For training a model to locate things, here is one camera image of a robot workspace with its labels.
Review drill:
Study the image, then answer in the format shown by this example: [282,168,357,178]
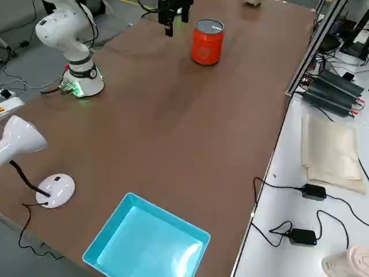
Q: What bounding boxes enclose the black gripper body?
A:
[157,0,194,24]

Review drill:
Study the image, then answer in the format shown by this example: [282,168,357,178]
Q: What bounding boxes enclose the red trash bin silver lid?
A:
[190,18,225,66]

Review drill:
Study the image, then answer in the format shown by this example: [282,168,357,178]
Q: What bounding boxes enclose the black electronic device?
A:
[319,33,344,53]

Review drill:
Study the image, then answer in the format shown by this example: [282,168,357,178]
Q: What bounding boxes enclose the black finned power supply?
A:
[312,70,366,99]
[302,85,358,118]

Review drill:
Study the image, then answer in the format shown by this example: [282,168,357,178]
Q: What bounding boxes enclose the black monitor stand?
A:
[340,0,369,61]

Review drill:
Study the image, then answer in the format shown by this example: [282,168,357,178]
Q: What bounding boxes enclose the white device with sticker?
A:
[0,96,26,122]

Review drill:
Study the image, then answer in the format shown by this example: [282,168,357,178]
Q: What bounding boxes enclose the white desk lamp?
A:
[0,115,77,209]

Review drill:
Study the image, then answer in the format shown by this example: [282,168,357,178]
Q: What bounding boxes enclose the cream cloth bag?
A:
[300,113,369,194]

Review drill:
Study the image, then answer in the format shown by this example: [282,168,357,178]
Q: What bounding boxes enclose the teal plastic tray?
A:
[82,192,212,277]

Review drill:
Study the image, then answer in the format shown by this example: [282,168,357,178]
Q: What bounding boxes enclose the black power adapter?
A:
[288,228,318,247]
[302,183,328,202]

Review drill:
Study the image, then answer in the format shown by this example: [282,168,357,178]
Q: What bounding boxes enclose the pink cream towel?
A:
[322,244,369,277]

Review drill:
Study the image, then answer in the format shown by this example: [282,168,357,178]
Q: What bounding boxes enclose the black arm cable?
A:
[75,0,160,51]

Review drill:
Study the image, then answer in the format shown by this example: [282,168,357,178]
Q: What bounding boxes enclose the aluminium frame post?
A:
[285,0,347,98]

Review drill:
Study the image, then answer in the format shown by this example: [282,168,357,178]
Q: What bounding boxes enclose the black adapter cable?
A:
[253,177,304,208]

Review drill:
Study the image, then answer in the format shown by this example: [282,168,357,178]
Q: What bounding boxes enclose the black lamp cable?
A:
[18,201,66,259]

